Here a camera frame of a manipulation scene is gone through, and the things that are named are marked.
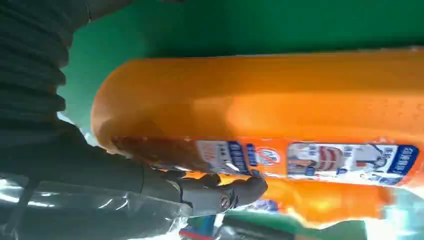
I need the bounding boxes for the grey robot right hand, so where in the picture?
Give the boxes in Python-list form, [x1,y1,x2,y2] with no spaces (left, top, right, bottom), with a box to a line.
[0,120,269,240]

